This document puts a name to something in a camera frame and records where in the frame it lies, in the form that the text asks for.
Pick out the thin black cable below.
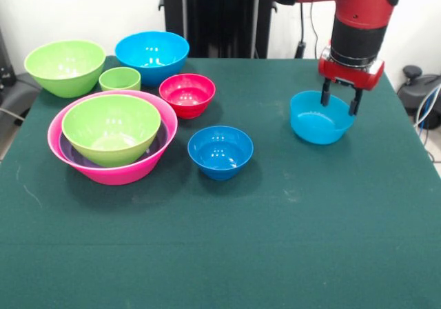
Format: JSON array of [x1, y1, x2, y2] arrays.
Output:
[[309, 1, 320, 61]]

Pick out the black cable with plug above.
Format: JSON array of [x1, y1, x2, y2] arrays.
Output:
[[295, 1, 308, 59]]

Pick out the grey cable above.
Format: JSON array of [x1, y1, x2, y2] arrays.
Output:
[[0, 107, 25, 122]]

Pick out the black stand base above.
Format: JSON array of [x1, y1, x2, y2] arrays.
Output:
[[396, 65, 441, 130], [0, 29, 42, 117]]

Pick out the blue large bowl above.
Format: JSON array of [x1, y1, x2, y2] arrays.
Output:
[[114, 30, 190, 88]]

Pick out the red small bowl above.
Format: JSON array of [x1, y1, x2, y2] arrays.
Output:
[[158, 73, 216, 120]]

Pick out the tangled floor cables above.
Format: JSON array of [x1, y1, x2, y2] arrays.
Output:
[[416, 84, 441, 165]]

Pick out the dark green table cloth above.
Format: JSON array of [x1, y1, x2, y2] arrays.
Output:
[[0, 55, 441, 309]]

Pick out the dark blue small bowl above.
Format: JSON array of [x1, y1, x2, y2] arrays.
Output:
[[187, 126, 254, 181]]

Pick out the turquoise bowl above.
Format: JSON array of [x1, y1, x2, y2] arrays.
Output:
[[289, 90, 356, 146]]

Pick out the purple shallow bowl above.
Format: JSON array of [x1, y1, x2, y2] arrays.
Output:
[[59, 119, 169, 170]]

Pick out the pink large bowl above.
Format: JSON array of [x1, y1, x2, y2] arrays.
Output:
[[47, 90, 178, 186]]

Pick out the lime green small cup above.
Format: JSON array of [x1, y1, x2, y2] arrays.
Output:
[[99, 66, 142, 92]]

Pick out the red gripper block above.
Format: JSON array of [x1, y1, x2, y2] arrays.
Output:
[[318, 57, 385, 117]]

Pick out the lime green large bowl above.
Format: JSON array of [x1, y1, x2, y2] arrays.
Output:
[[61, 94, 162, 168], [23, 39, 107, 99]]

